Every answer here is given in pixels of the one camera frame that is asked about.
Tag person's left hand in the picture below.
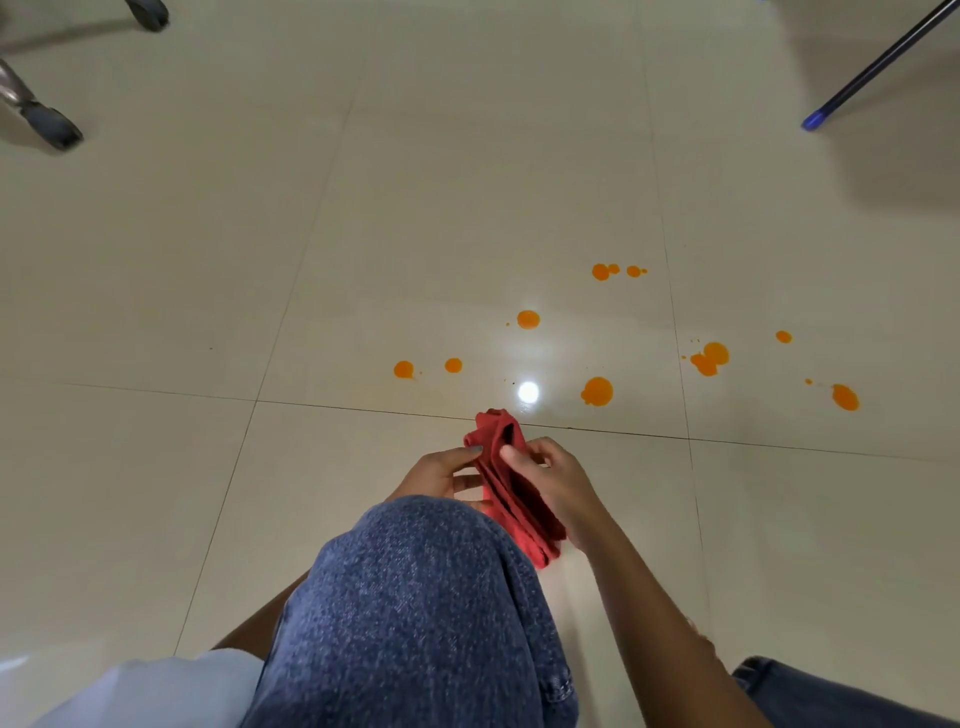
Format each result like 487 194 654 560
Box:
385 445 487 504

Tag person's right hand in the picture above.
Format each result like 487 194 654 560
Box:
498 436 625 557

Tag red cleaning cloth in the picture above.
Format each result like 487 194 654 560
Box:
462 407 569 571

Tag orange liquid spill drops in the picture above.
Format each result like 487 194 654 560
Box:
392 261 862 414

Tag person's right forearm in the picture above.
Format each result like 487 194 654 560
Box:
581 524 774 728

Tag cream tiled floor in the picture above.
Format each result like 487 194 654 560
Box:
0 0 960 728

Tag person's left white sleeve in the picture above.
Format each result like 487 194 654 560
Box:
29 648 265 728

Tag blue denim jeans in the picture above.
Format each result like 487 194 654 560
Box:
239 494 960 728

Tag black chair caster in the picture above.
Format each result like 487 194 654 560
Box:
125 0 171 33
18 101 85 151

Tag chrome chair base leg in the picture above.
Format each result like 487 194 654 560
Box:
0 58 37 112

